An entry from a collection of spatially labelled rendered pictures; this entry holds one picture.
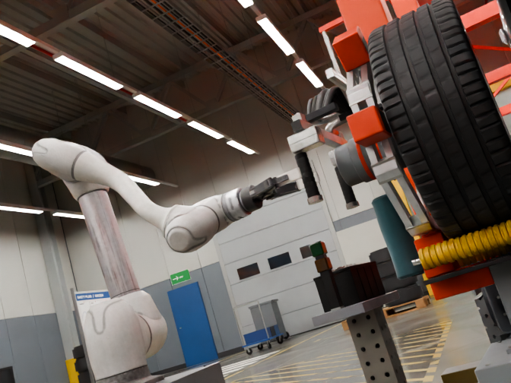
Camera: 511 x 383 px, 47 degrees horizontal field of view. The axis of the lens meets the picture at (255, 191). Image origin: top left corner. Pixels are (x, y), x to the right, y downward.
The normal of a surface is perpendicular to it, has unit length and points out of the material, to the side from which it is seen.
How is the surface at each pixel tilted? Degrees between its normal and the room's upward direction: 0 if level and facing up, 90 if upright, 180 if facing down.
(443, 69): 81
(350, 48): 125
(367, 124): 90
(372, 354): 90
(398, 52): 63
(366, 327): 90
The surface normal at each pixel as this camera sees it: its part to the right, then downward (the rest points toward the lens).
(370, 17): -0.45, -0.07
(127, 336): 0.58, -0.37
